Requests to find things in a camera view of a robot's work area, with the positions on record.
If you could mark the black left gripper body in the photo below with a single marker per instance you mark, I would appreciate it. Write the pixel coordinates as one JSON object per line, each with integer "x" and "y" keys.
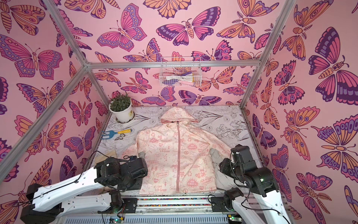
{"x": 130, "y": 184}

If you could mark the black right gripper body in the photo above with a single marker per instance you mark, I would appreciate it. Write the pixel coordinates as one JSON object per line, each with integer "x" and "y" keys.
{"x": 228, "y": 164}

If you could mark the pink printed hooded jacket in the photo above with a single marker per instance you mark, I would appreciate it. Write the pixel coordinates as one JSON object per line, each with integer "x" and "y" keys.
{"x": 177, "y": 154}

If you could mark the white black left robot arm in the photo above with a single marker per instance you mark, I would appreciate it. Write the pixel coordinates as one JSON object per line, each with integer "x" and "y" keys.
{"x": 95, "y": 190}

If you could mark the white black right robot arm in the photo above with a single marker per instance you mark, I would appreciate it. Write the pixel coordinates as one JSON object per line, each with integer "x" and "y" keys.
{"x": 263, "y": 203}

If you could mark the beige work glove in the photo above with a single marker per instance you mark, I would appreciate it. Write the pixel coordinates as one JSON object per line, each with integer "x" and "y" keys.
{"x": 103, "y": 156}

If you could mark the blue yellow garden hand rake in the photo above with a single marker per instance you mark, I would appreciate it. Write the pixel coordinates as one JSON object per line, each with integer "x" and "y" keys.
{"x": 110, "y": 134}

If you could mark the potted green plant white pot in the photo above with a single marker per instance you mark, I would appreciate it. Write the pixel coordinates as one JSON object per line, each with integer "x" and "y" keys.
{"x": 121, "y": 107}

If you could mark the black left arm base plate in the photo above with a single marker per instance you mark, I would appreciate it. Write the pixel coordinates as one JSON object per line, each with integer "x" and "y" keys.
{"x": 129, "y": 205}

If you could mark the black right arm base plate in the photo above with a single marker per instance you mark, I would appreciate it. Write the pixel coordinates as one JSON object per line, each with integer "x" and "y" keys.
{"x": 218, "y": 204}

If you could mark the aluminium front rail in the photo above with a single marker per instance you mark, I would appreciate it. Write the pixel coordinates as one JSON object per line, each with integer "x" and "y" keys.
{"x": 161, "y": 210}

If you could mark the white wire wall basket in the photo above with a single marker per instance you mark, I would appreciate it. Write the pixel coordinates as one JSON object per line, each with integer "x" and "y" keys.
{"x": 180, "y": 71}

